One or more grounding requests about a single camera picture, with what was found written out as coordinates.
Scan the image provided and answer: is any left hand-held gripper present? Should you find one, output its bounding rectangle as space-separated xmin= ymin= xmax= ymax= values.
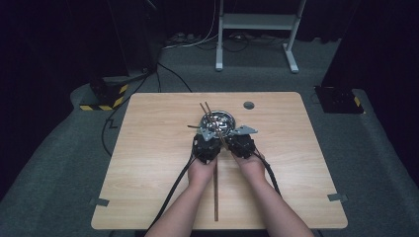
xmin=192 ymin=125 xmax=225 ymax=165

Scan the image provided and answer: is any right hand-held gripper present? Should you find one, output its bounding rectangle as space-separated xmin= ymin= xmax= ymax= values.
xmin=226 ymin=124 xmax=259 ymax=160

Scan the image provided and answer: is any shiny metal bowl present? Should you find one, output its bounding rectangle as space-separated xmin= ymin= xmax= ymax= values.
xmin=199 ymin=110 xmax=237 ymax=138

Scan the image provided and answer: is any person's right hand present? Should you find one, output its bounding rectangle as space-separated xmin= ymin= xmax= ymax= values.
xmin=231 ymin=151 xmax=267 ymax=186

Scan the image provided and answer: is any person's left hand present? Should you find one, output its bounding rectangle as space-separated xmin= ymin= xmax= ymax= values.
xmin=187 ymin=157 xmax=218 ymax=191

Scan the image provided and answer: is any black stand base yellow corner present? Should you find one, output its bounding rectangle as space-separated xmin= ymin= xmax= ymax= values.
xmin=313 ymin=84 xmax=366 ymax=116

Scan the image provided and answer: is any grey tape piece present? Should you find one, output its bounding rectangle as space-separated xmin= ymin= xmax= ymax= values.
xmin=89 ymin=197 xmax=111 ymax=207
xmin=326 ymin=193 xmax=349 ymax=203

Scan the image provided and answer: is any black yellow striped stand base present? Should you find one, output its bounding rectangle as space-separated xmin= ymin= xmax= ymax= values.
xmin=78 ymin=76 xmax=130 ymax=113

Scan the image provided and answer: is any dark power strip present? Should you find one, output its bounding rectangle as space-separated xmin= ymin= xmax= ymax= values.
xmin=165 ymin=31 xmax=196 ymax=46

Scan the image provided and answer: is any right hand-held gripper black cable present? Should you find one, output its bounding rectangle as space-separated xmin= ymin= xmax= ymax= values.
xmin=253 ymin=150 xmax=283 ymax=198

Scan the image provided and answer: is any hand-held gripper black cable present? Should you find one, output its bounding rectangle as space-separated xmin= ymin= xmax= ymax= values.
xmin=253 ymin=150 xmax=283 ymax=198
xmin=144 ymin=155 xmax=199 ymax=237

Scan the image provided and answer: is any left hand-held gripper black cable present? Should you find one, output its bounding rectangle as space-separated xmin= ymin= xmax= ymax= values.
xmin=144 ymin=155 xmax=199 ymax=237

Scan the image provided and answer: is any black floor cable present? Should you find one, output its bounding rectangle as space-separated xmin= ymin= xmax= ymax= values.
xmin=100 ymin=61 xmax=194 ymax=158

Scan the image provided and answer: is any white floor cable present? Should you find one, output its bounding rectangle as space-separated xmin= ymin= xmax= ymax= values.
xmin=161 ymin=0 xmax=221 ymax=51

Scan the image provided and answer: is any white metal stand frame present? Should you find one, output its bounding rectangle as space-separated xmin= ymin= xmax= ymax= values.
xmin=214 ymin=0 xmax=308 ymax=74

